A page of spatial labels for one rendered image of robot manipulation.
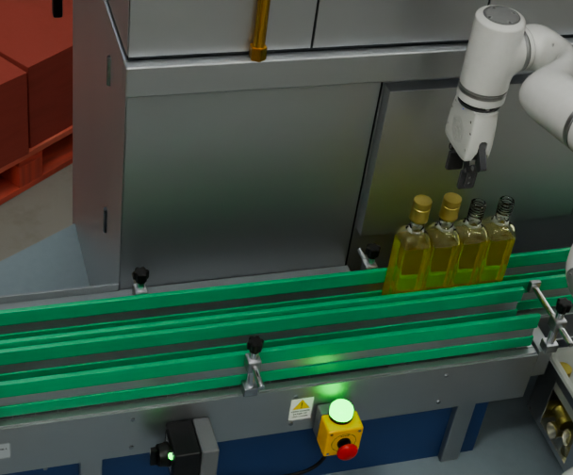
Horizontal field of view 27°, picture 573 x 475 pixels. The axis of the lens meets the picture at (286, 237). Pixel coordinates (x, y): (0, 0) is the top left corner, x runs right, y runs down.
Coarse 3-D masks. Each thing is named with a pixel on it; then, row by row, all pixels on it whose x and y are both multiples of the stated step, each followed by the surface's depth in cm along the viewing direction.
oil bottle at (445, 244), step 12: (432, 228) 220; (432, 240) 220; (444, 240) 219; (456, 240) 220; (432, 252) 220; (444, 252) 220; (456, 252) 221; (432, 264) 222; (444, 264) 223; (432, 276) 224; (444, 276) 225; (420, 288) 227; (432, 288) 226
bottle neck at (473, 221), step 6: (474, 204) 218; (480, 204) 220; (468, 210) 220; (474, 210) 218; (480, 210) 218; (468, 216) 220; (474, 216) 219; (480, 216) 219; (468, 222) 221; (474, 222) 220; (480, 222) 220
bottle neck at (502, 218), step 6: (504, 198) 221; (510, 198) 221; (498, 204) 221; (504, 204) 219; (510, 204) 219; (498, 210) 221; (504, 210) 220; (510, 210) 220; (498, 216) 222; (504, 216) 221; (510, 216) 222; (498, 222) 222; (504, 222) 222
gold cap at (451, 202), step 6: (450, 192) 217; (444, 198) 215; (450, 198) 215; (456, 198) 216; (444, 204) 215; (450, 204) 214; (456, 204) 214; (444, 210) 216; (450, 210) 215; (456, 210) 216; (444, 216) 217; (450, 216) 216; (456, 216) 217
